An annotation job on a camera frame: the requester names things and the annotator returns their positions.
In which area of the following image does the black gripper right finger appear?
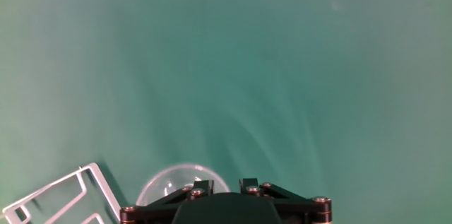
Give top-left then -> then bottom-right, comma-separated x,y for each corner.
239,177 -> 333,224

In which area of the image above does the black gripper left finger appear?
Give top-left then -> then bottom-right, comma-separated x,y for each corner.
119,179 -> 215,224

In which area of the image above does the clear wine glass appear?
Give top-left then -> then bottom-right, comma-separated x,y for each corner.
136,163 -> 231,206

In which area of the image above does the green table mat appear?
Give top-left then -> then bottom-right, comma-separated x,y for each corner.
0,0 -> 452,224

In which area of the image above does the white wire cup rack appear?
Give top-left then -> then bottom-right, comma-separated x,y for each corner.
1,162 -> 123,224

